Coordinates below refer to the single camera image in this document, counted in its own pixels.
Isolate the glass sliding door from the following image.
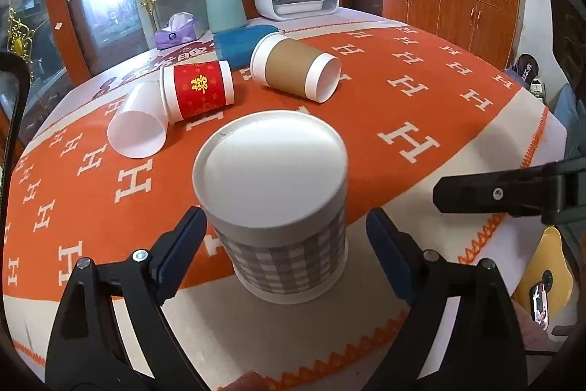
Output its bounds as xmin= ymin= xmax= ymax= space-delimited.
xmin=0 ymin=0 xmax=243 ymax=144

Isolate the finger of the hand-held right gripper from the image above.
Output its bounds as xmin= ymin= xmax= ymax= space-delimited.
xmin=433 ymin=156 xmax=586 ymax=227

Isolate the black framed object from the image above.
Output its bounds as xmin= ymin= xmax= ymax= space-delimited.
xmin=0 ymin=52 xmax=30 ymax=199

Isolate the black printed bag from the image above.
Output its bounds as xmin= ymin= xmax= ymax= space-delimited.
xmin=506 ymin=54 xmax=542 ymax=88

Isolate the blue cloth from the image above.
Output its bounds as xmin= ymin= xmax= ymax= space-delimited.
xmin=553 ymin=84 xmax=586 ymax=165

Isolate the yellow stool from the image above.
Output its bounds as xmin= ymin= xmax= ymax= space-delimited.
xmin=513 ymin=226 xmax=575 ymax=330

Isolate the blue cloth pack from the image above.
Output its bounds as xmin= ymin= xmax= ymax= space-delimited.
xmin=213 ymin=25 xmax=280 ymax=69

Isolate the brown paper cup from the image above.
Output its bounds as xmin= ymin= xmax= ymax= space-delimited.
xmin=249 ymin=32 xmax=342 ymax=104

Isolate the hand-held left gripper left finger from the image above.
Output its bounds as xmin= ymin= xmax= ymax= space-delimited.
xmin=43 ymin=207 xmax=209 ymax=391

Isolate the white plastic cup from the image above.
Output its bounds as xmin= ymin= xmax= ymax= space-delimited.
xmin=107 ymin=80 xmax=168 ymax=159

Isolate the purple tissue pack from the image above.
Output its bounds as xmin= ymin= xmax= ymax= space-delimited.
xmin=155 ymin=12 xmax=202 ymax=51

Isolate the orange patterned blanket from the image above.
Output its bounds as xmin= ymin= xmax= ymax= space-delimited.
xmin=0 ymin=13 xmax=550 ymax=391

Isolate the teal cup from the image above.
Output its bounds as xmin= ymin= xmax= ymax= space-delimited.
xmin=205 ymin=0 xmax=248 ymax=33

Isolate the grey checked paper cup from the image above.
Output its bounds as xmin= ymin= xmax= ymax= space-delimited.
xmin=192 ymin=110 xmax=349 ymax=306

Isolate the red paper cup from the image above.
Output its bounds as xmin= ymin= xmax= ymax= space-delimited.
xmin=159 ymin=60 xmax=235 ymax=123

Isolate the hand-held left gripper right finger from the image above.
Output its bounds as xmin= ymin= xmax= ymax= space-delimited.
xmin=365 ymin=208 xmax=525 ymax=391

